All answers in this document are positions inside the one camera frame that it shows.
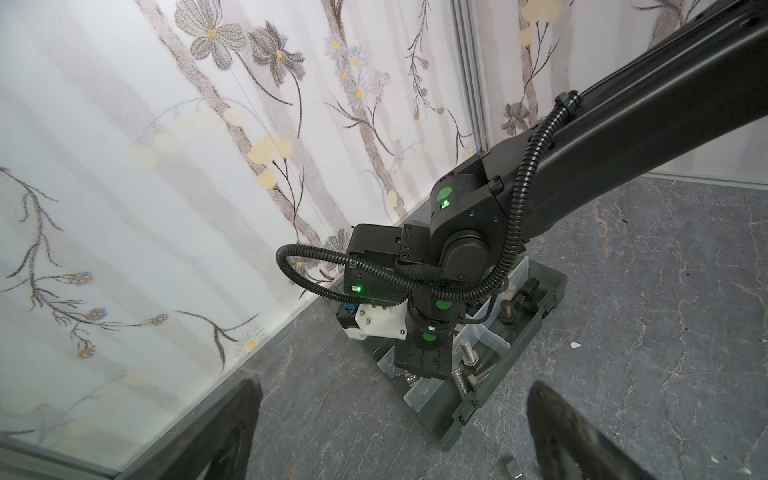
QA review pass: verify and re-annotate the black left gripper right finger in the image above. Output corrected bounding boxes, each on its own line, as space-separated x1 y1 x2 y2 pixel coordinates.
526 380 653 479

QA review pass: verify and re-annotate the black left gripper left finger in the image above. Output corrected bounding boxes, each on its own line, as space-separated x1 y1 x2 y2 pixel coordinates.
119 374 263 479

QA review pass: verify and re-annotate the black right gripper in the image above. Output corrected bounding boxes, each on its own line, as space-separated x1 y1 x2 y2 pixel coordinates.
344 224 474 380

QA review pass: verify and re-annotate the silver hex bolt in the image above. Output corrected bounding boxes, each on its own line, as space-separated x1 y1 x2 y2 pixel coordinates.
450 367 471 400
459 338 480 368

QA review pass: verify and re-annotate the silver nut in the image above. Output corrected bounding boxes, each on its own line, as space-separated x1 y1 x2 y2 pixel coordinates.
503 457 526 480

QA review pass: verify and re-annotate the black hex bolt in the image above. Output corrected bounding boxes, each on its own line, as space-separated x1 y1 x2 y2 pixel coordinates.
499 299 517 325
512 278 540 315

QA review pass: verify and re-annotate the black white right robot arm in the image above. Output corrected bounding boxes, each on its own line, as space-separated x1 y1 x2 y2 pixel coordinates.
337 1 767 379

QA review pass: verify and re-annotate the green plastic organizer box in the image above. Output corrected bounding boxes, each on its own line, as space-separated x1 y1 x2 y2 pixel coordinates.
359 257 568 451

